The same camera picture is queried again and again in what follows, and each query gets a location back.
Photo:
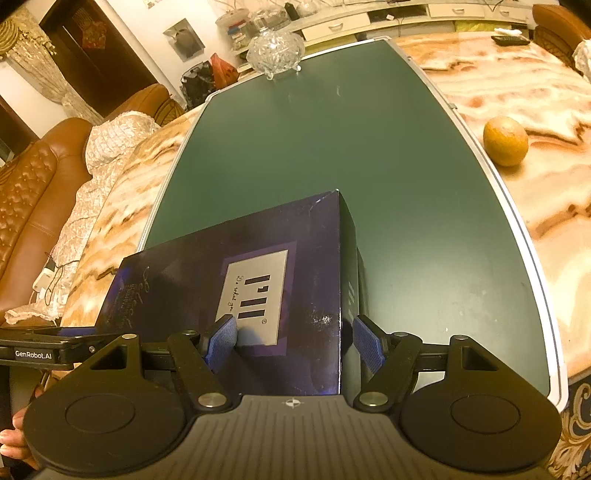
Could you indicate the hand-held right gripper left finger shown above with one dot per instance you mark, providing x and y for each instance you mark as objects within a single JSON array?
[{"x": 221, "y": 344}]

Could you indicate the white lace sofa cover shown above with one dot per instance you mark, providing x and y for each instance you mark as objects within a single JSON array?
[{"x": 106, "y": 152}]

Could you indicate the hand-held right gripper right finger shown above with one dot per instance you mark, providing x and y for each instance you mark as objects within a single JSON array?
[{"x": 369, "y": 344}]

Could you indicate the person's left hand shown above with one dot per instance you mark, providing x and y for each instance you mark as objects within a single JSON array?
[{"x": 16, "y": 441}]

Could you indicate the dark wooden door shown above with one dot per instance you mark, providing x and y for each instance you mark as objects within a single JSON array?
[{"x": 106, "y": 50}]

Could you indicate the red plastic bag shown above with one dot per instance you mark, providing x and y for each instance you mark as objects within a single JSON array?
[{"x": 224, "y": 69}]

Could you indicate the black remote control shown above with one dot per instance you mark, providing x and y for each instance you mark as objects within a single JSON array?
[{"x": 510, "y": 40}]

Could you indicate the wall niche with vase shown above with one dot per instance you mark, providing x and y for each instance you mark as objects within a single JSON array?
[{"x": 184, "y": 40}]

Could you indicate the lace armchair cover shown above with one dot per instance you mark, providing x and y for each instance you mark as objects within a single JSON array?
[{"x": 582, "y": 57}]

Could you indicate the brown leather armchair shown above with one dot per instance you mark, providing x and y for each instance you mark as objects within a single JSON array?
[{"x": 554, "y": 27}]

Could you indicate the white power adapter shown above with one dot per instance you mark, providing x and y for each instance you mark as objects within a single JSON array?
[{"x": 44, "y": 279}]

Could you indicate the dark printed box lid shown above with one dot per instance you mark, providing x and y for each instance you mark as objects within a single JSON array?
[{"x": 194, "y": 295}]

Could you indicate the green board with metal frame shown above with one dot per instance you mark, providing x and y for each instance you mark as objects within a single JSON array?
[{"x": 392, "y": 184}]

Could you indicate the patterned rug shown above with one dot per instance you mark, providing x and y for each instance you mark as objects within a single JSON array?
[{"x": 577, "y": 429}]

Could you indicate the lidded crystal glass bowl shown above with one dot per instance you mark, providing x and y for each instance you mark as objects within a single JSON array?
[{"x": 274, "y": 48}]

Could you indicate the brown leather sofa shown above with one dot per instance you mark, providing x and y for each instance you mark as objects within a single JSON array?
[{"x": 41, "y": 184}]

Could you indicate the beige curtain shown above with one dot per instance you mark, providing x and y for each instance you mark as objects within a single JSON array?
[{"x": 46, "y": 69}]

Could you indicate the black bag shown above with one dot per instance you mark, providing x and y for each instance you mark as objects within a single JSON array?
[{"x": 198, "y": 85}]

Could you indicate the white television cabinet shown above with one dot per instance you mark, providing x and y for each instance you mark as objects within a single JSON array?
[{"x": 369, "y": 18}]

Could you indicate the marble desktop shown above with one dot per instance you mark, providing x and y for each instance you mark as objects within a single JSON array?
[{"x": 545, "y": 152}]

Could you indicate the orange fruit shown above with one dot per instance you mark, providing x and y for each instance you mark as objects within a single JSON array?
[{"x": 505, "y": 141}]

